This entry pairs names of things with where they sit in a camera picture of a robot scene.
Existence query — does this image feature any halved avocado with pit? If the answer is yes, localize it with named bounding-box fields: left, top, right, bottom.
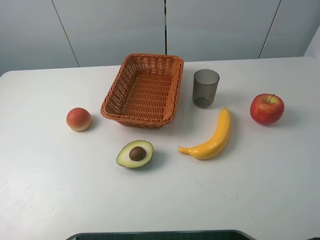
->
left=116, top=140, right=154, bottom=168

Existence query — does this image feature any orange wicker basket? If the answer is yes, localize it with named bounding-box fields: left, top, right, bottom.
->
left=100, top=53, right=184, bottom=129

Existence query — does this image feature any grey translucent plastic cup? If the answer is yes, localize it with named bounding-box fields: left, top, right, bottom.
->
left=192, top=69, right=220, bottom=109

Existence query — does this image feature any yellow banana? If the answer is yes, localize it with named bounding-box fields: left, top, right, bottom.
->
left=178, top=108, right=232, bottom=160

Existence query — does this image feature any red-orange peach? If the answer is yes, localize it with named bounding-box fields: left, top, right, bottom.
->
left=66, top=107, right=92, bottom=132

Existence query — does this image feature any red apple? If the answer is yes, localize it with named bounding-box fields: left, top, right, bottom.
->
left=250, top=93, right=285, bottom=125

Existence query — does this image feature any dark monitor edge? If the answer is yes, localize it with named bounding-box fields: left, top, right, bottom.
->
left=69, top=230, right=252, bottom=240

